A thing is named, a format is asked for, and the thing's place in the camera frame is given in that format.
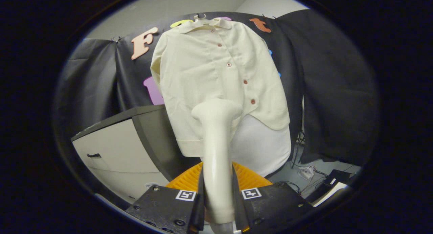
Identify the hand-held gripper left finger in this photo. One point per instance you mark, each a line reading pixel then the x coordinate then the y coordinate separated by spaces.
pixel 200 210

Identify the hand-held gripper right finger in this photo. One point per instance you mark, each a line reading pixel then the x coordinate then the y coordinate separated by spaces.
pixel 238 210

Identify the cream white garment steamer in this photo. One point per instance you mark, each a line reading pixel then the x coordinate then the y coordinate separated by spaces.
pixel 218 159

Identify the cream button-up shirt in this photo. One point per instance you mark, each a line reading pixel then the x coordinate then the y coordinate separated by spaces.
pixel 203 75

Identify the white clothes hanger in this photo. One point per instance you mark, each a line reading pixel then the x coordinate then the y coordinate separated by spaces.
pixel 200 16

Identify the white padded ironing board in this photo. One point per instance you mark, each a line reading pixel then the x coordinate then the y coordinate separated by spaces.
pixel 260 142

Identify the white power adapter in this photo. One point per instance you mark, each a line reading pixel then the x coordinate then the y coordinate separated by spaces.
pixel 306 172

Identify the white flat board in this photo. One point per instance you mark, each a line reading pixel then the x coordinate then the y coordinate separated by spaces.
pixel 333 192

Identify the black box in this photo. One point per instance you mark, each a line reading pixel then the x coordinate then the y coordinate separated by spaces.
pixel 335 177

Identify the grey cabinet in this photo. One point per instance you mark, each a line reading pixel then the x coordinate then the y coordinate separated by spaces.
pixel 115 149

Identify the black backdrop cloth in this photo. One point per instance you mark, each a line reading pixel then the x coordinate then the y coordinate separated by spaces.
pixel 338 92

